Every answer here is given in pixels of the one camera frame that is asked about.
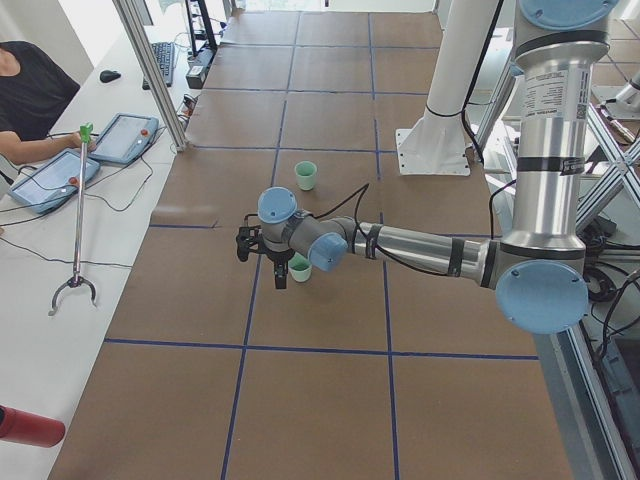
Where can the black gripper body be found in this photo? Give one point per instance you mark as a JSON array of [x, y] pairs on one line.
[[278, 256]]

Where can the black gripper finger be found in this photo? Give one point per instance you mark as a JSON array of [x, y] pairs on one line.
[[280, 274]]

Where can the mint green cup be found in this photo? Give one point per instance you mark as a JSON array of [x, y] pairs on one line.
[[305, 172], [300, 268]]

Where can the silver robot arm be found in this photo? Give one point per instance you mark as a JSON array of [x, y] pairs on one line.
[[535, 264]]

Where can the brown paper table cover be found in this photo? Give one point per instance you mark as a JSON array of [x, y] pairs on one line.
[[371, 371]]

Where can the far blue teach pendant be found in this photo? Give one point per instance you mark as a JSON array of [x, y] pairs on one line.
[[124, 138]]

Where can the blue teach pendant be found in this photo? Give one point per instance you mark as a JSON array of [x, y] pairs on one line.
[[51, 185], [124, 138]]

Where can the silver reacher grabber tool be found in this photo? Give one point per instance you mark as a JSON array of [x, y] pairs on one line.
[[76, 279]]

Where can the near blue teach pendant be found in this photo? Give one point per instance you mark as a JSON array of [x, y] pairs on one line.
[[51, 185]]

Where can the black keyboard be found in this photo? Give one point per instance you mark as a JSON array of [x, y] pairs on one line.
[[164, 53]]

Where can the black computer mouse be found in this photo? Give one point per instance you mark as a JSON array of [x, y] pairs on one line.
[[107, 76]]

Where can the person in black shirt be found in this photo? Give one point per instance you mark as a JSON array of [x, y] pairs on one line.
[[35, 92]]

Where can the red bottle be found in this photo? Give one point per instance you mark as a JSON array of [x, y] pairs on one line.
[[23, 427]]

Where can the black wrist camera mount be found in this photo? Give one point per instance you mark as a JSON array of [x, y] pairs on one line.
[[249, 240]]

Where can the white camera mast pedestal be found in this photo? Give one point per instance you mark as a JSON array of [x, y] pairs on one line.
[[436, 144]]

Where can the aluminium frame post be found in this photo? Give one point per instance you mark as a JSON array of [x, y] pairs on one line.
[[132, 23]]

